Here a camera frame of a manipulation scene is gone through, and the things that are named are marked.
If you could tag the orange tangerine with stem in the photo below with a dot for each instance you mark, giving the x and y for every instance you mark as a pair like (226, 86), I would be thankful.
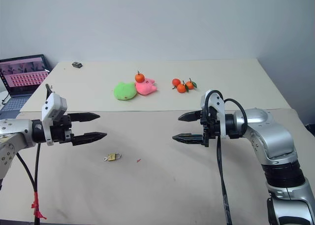
(139, 77)

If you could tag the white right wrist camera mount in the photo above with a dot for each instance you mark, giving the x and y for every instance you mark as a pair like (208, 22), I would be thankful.
(217, 109)

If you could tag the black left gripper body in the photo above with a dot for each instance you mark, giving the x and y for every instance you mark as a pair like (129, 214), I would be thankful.
(60, 131)

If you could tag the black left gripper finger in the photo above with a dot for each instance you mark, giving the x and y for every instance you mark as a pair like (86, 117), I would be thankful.
(89, 137)
(83, 116)

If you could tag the orange tangerine without leaf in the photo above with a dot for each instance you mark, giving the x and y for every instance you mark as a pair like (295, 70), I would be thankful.
(176, 82)

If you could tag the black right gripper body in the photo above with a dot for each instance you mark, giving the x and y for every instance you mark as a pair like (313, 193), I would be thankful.
(210, 129)

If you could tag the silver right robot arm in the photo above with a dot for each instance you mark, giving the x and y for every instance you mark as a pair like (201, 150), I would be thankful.
(273, 146)

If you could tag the small brass padlock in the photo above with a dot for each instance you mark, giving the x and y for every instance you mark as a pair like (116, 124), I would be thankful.
(113, 156)

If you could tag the pink plush toy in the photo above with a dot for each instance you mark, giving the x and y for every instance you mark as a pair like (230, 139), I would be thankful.
(146, 87)

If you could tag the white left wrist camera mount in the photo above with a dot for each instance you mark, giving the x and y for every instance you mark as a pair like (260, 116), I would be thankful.
(53, 106)

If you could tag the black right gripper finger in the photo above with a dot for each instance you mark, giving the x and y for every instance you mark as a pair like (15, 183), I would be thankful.
(189, 116)
(188, 138)

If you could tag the green plush toy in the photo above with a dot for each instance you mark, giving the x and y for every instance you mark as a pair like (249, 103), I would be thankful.
(125, 91)

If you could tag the small black box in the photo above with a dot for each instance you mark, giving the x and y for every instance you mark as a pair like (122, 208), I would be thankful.
(77, 64)

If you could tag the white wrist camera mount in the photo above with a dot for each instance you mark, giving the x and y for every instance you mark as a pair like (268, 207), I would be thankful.
(217, 109)
(53, 106)

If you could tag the open laptop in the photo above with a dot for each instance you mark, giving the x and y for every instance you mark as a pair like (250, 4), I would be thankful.
(18, 82)

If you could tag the orange tangerine with leaf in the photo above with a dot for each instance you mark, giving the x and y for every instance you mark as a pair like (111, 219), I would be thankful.
(190, 84)
(181, 87)

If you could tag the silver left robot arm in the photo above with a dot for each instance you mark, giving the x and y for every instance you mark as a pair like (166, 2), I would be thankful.
(14, 134)

